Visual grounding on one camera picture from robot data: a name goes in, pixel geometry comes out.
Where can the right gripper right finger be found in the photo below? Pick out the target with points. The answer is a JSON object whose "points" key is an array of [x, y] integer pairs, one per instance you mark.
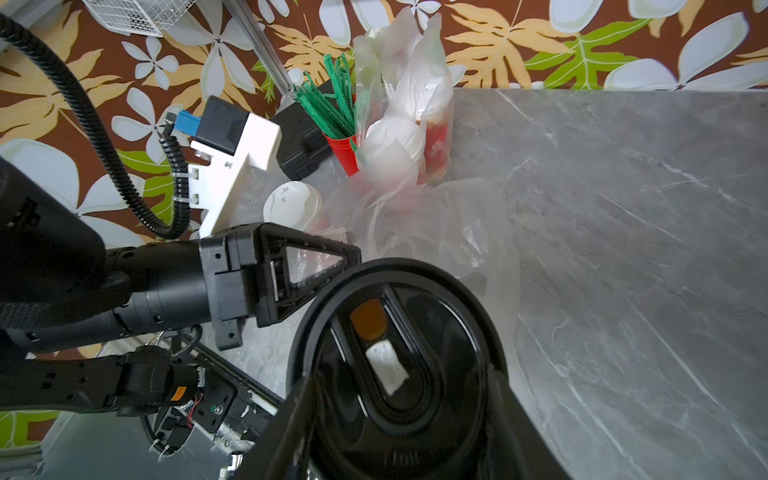
{"points": [[514, 447]]}

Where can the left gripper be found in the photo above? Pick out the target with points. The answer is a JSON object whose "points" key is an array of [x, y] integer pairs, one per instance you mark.
{"points": [[268, 272]]}

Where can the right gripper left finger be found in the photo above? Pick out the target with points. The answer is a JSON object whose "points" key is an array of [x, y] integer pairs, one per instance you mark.
{"points": [[283, 451]]}

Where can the black lid red cup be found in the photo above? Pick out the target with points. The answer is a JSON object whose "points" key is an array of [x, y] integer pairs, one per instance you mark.
{"points": [[401, 353]]}

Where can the white lid cup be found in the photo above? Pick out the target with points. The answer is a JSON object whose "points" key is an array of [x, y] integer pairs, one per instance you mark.
{"points": [[425, 93], [393, 152], [296, 205]]}

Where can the clear plastic carrier bag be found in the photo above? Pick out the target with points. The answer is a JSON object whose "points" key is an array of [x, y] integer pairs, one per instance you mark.
{"points": [[383, 56]]}

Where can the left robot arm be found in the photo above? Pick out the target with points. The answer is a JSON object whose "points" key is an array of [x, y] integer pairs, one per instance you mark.
{"points": [[62, 288]]}

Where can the black plastic case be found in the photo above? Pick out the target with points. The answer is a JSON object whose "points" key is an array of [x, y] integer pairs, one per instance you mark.
{"points": [[303, 146]]}

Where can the red straw holder cup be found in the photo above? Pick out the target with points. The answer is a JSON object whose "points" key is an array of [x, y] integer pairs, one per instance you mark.
{"points": [[345, 152]]}

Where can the green wrapped straws bundle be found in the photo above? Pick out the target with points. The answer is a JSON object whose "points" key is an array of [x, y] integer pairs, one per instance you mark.
{"points": [[331, 105]]}

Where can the white wire basket left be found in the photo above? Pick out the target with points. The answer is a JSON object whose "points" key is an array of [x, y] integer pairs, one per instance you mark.
{"points": [[141, 17]]}

